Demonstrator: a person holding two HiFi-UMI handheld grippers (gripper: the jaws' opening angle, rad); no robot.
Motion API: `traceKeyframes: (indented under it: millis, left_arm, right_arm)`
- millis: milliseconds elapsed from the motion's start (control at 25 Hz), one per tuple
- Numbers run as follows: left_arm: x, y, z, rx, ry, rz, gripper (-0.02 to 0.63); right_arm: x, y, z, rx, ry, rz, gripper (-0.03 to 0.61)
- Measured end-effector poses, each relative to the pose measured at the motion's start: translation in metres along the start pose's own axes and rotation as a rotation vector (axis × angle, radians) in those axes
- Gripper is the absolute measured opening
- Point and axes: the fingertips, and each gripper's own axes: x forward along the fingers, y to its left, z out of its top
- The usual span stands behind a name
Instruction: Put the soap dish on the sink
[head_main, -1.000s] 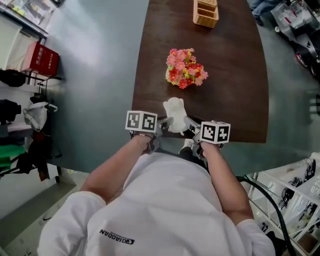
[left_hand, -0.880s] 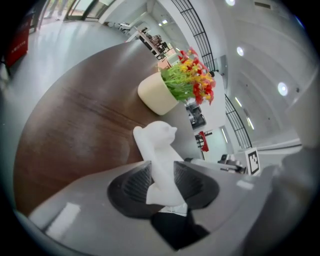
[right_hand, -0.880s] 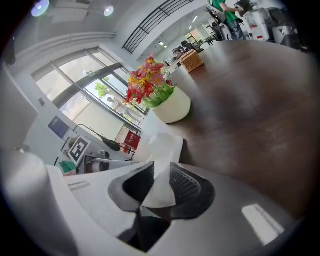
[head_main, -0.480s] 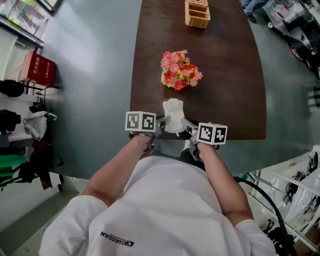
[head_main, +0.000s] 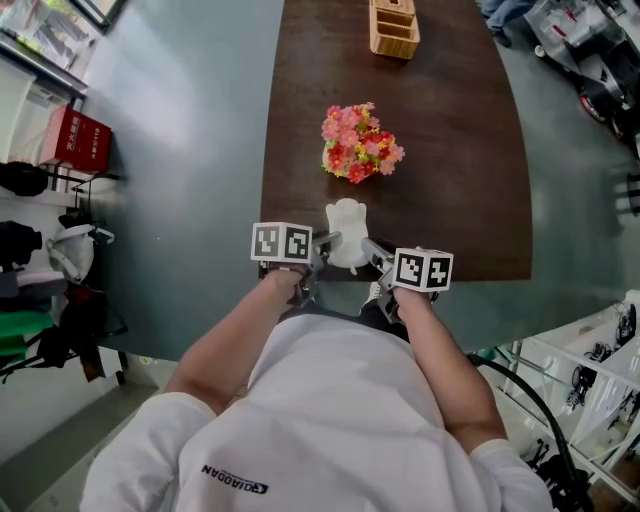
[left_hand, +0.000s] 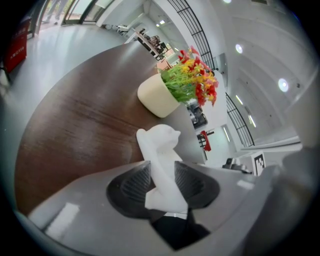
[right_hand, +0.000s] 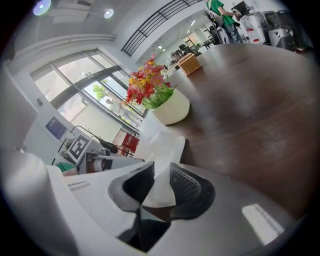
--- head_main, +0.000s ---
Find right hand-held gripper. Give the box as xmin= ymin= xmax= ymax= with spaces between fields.
xmin=360 ymin=236 xmax=454 ymax=321

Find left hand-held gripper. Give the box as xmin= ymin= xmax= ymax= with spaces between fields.
xmin=250 ymin=222 xmax=345 ymax=309

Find white bear-shaped plastic figure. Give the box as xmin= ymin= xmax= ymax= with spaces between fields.
xmin=324 ymin=198 xmax=372 ymax=277

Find person's right forearm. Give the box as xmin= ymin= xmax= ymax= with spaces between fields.
xmin=394 ymin=287 xmax=509 ymax=454

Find person's left forearm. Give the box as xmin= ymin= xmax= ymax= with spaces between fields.
xmin=164 ymin=267 xmax=309 ymax=417

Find person's white patterned shoe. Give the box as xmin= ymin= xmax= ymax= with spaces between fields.
xmin=358 ymin=281 xmax=383 ymax=318

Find person's dark trousers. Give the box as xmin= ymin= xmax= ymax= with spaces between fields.
xmin=279 ymin=279 xmax=417 ymax=347

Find white pot of artificial flowers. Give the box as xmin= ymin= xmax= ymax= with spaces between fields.
xmin=320 ymin=101 xmax=406 ymax=186

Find dark wooden table white legs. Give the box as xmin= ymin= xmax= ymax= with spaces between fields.
xmin=259 ymin=0 xmax=534 ymax=283

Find person's white shirt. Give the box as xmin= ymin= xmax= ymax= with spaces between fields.
xmin=79 ymin=313 xmax=551 ymax=512

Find wooden organizer box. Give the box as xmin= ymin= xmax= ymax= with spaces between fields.
xmin=368 ymin=0 xmax=421 ymax=62

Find black gadget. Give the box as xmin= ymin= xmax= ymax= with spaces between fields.
xmin=565 ymin=364 xmax=597 ymax=409
xmin=614 ymin=301 xmax=639 ymax=346
xmin=583 ymin=340 xmax=615 ymax=364

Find black coat rack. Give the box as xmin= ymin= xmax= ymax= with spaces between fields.
xmin=0 ymin=159 xmax=129 ymax=385

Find red box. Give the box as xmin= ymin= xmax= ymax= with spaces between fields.
xmin=39 ymin=103 xmax=113 ymax=174

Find black folding stand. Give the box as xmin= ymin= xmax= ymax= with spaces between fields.
xmin=524 ymin=438 xmax=591 ymax=506

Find gray wheeled robot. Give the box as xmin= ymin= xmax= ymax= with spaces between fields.
xmin=524 ymin=0 xmax=640 ymax=157

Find green jacket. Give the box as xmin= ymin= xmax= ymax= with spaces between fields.
xmin=0 ymin=311 xmax=54 ymax=372

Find large glass window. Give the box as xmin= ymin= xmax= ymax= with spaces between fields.
xmin=0 ymin=0 xmax=127 ymax=97

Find thick black cable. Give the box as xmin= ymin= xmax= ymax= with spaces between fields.
xmin=467 ymin=353 xmax=592 ymax=512

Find white strapped headset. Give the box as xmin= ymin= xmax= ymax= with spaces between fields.
xmin=46 ymin=222 xmax=116 ymax=284

